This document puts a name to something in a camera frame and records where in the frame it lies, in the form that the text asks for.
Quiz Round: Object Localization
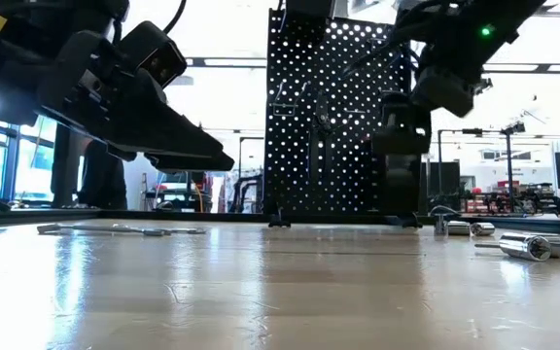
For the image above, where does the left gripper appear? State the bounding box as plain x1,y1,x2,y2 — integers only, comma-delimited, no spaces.
0,31,224,162

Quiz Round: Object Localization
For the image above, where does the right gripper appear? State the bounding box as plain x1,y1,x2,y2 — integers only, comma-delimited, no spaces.
381,65,493,137

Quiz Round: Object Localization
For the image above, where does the small silver wrench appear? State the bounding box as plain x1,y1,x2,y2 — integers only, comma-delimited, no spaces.
113,224,208,236

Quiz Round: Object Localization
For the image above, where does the large silver wrench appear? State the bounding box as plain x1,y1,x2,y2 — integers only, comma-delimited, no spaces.
36,222,167,238

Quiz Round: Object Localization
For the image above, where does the glossy black box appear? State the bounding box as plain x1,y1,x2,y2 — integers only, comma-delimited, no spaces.
374,155,422,215

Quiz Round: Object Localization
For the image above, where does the person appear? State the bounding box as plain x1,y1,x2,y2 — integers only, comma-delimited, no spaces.
78,140,129,211

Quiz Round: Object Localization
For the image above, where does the long ceiling light strip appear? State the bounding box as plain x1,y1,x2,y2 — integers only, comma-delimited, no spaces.
481,62,560,75
185,56,267,68

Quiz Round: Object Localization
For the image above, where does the black pillar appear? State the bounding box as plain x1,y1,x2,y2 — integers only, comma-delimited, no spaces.
50,123,91,209

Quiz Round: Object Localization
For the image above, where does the black perforated pegboard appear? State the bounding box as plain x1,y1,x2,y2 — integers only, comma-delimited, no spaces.
263,8,415,228

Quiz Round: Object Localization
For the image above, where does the black pegboard bin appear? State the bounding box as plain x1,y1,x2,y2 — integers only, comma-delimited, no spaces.
284,0,338,23

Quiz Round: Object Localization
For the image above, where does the large chrome socket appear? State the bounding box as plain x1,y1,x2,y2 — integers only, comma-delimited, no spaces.
498,231,553,263
540,233,560,259

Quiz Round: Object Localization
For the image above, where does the black aluminium table frame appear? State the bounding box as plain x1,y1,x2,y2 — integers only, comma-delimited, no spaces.
0,207,560,237

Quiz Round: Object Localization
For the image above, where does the black ceiling camera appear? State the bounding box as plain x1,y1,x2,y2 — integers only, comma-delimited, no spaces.
500,120,528,136

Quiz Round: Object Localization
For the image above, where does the black pipe stand frame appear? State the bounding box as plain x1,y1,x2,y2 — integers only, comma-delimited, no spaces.
437,126,517,215

